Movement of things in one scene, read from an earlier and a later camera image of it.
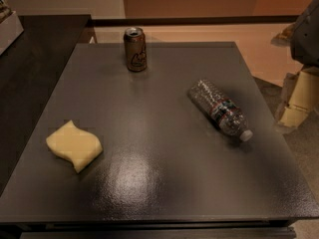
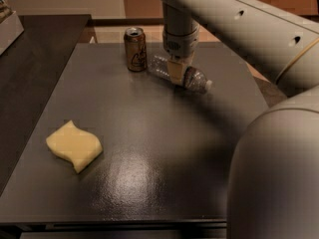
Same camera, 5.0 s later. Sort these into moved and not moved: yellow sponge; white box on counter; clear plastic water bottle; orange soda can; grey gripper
Moved: grey gripper; clear plastic water bottle
Not moved: yellow sponge; orange soda can; white box on counter
